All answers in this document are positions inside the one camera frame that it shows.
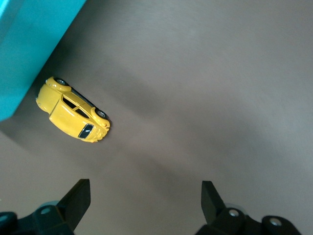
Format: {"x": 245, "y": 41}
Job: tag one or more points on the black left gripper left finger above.
{"x": 78, "y": 203}

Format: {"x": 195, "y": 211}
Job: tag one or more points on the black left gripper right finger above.
{"x": 211, "y": 203}

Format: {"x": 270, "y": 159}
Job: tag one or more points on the yellow beetle toy car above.
{"x": 63, "y": 115}

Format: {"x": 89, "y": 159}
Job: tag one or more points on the brown table mat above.
{"x": 207, "y": 85}

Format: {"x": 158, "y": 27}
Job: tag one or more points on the teal plastic storage box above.
{"x": 24, "y": 49}

